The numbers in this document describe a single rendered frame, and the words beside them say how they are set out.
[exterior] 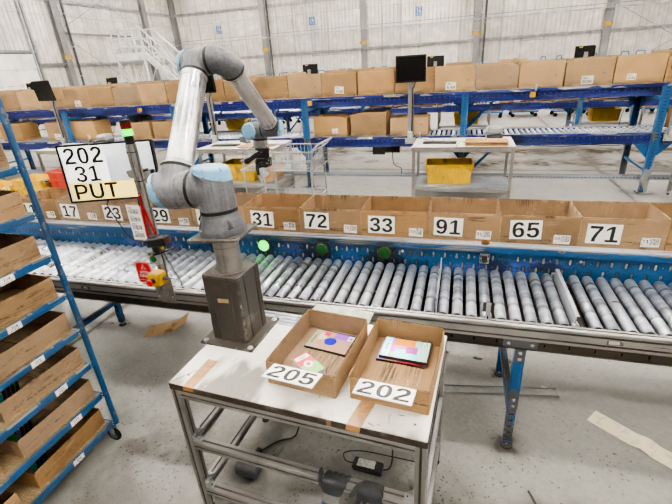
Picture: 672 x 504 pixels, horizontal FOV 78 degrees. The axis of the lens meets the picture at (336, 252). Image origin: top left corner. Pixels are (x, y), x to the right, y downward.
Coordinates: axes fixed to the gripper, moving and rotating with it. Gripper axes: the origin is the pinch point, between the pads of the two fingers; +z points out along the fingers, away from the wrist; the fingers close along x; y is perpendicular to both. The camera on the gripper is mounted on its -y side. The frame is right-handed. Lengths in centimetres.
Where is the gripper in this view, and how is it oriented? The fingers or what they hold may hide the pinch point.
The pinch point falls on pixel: (260, 179)
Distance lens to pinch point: 269.9
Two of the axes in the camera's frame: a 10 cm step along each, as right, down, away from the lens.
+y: 9.8, 0.7, -2.0
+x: 2.1, -3.9, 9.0
